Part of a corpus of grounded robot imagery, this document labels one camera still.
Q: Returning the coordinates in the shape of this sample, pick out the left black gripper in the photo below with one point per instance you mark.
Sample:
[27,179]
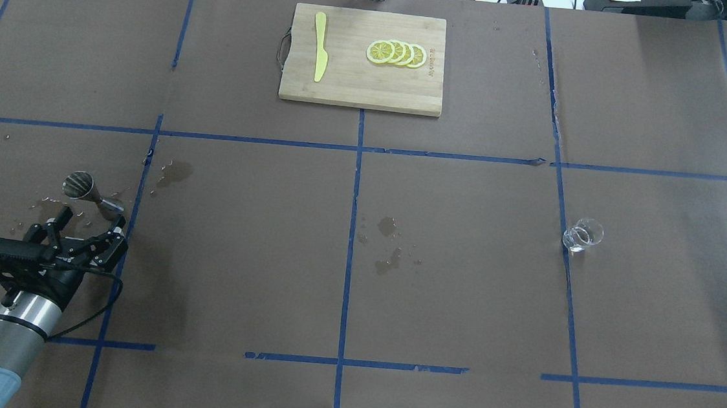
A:
[61,279]

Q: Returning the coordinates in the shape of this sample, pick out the steel jigger measuring cup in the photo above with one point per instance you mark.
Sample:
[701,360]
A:
[81,186]

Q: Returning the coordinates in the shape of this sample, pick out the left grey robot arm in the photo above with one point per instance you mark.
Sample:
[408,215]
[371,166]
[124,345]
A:
[28,318]

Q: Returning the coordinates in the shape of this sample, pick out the yellow plastic knife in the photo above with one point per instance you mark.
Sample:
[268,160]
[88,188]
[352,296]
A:
[322,55]

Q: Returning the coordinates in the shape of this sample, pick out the bamboo cutting board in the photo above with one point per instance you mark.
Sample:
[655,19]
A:
[350,79]

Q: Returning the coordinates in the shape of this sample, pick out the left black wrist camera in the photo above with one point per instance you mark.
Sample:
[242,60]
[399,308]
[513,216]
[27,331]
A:
[23,260]

